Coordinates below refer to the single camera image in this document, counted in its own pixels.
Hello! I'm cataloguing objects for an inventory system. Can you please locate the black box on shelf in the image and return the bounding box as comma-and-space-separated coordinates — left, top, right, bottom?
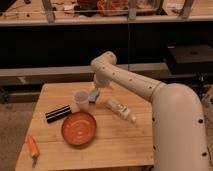
165, 44, 213, 74

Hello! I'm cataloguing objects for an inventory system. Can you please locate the orange object on bench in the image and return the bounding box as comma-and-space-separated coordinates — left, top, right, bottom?
97, 0, 129, 16

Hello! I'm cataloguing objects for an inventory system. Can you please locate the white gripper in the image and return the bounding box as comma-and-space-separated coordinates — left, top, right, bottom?
89, 74, 110, 92

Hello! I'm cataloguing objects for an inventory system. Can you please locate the wooden table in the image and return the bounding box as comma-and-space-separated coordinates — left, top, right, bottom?
14, 81, 158, 171

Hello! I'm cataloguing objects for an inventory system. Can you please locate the white plastic bottle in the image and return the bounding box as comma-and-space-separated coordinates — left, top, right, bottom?
105, 99, 136, 123

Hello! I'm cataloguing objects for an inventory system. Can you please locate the orange carrot toy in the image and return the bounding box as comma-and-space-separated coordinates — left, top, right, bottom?
27, 135, 40, 167

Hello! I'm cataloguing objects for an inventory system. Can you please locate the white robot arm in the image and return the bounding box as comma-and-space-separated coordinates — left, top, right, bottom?
91, 51, 211, 171

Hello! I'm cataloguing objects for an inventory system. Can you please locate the orange bowl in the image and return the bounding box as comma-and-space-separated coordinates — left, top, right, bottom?
61, 112, 97, 145

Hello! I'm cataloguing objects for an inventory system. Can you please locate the long workbench shelf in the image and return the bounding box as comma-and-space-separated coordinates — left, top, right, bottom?
0, 0, 213, 27

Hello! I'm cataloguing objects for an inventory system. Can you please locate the white ceramic cup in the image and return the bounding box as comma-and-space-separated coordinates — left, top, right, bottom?
74, 89, 89, 111

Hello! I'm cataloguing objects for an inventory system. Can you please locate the black white striped block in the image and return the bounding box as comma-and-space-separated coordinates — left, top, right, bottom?
45, 105, 72, 123

